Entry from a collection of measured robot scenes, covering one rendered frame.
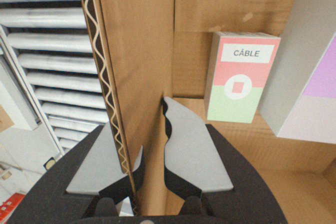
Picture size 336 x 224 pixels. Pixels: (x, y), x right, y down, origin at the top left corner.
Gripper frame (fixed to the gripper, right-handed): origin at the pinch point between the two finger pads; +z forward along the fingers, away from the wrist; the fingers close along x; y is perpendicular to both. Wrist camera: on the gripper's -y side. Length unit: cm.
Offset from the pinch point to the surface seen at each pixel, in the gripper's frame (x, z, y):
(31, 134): -196, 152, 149
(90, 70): -21.5, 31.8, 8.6
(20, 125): -67, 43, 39
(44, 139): -175, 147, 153
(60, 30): -37, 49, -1
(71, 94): -32, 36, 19
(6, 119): -70, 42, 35
